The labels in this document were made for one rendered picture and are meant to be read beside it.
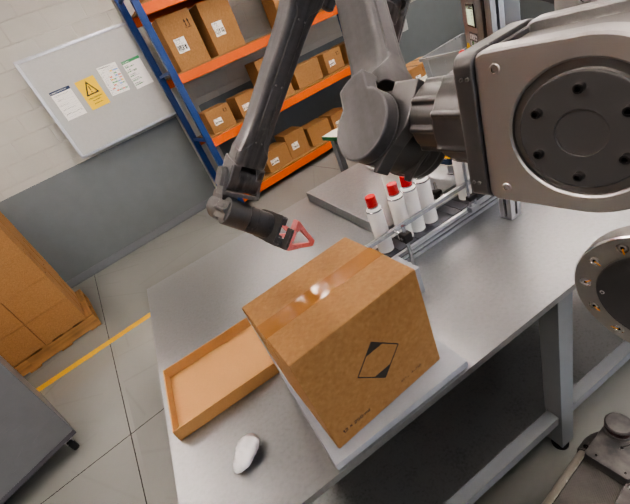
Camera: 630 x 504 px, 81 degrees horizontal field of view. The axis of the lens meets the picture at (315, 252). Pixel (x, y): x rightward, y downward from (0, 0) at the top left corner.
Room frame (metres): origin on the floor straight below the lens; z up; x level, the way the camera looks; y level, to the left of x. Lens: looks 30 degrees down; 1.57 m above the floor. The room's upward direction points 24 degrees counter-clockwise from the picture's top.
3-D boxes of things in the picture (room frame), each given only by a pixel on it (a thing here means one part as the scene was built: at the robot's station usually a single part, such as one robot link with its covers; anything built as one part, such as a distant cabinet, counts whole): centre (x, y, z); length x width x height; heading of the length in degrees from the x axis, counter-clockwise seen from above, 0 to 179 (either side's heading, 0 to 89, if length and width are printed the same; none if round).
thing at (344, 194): (1.57, -0.56, 0.86); 0.80 x 0.67 x 0.05; 105
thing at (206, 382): (0.84, 0.40, 0.85); 0.30 x 0.26 x 0.04; 105
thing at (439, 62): (3.01, -1.71, 0.91); 0.60 x 0.40 x 0.22; 116
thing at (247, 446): (0.55, 0.33, 0.85); 0.08 x 0.07 x 0.04; 113
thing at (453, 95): (0.32, -0.18, 1.45); 0.09 x 0.08 x 0.12; 113
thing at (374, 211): (1.01, -0.22, 0.98); 0.05 x 0.05 x 0.20
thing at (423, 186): (1.06, -0.40, 0.98); 0.05 x 0.05 x 0.20
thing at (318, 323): (0.62, 0.02, 0.99); 0.30 x 0.24 x 0.27; 110
